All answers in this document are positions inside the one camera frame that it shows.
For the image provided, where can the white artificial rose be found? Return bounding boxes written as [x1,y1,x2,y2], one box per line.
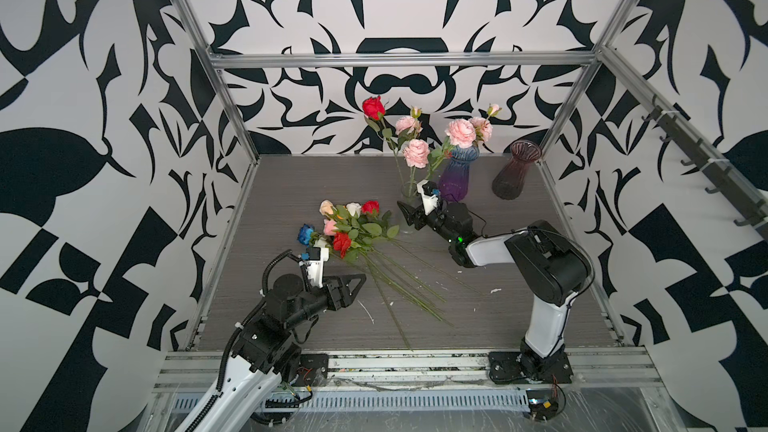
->
[346,202,362,217]

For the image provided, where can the blue artificial rose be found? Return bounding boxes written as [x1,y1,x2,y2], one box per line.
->
[297,224,315,246]

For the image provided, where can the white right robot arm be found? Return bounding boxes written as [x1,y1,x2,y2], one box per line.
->
[397,201,594,385]

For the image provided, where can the pink peony stem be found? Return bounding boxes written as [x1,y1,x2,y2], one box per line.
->
[427,104,502,178]

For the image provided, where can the peach artificial rose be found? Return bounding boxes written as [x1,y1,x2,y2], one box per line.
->
[319,200,336,218]

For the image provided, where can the white cable duct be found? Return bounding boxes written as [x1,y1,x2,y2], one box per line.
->
[173,388,532,414]

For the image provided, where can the blue purple glass vase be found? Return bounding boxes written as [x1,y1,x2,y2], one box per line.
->
[438,145,480,202]

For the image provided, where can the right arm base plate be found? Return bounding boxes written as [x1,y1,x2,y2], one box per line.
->
[488,347,573,385]

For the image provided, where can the pink carnation spray stem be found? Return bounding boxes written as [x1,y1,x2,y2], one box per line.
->
[395,107,430,180]

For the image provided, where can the aluminium front rail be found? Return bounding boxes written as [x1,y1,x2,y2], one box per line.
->
[152,347,663,393]

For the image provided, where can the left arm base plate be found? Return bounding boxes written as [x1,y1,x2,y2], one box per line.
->
[282,353,330,387]

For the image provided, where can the light pink artificial rose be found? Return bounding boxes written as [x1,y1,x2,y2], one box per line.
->
[323,219,338,237]

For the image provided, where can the clear ribbed glass vase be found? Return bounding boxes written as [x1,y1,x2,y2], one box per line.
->
[400,179,421,203]

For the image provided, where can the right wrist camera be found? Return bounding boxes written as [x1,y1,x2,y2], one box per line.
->
[417,179,441,216]

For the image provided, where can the wall hook rail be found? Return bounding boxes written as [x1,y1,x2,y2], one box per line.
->
[644,96,767,241]

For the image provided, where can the red artificial rose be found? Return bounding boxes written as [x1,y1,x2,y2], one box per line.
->
[361,200,380,216]
[362,96,406,186]

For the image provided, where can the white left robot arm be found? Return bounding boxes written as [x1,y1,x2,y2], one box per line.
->
[176,247,367,431]

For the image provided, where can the dark red glass vase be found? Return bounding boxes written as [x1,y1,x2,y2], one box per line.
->
[492,140,542,200]

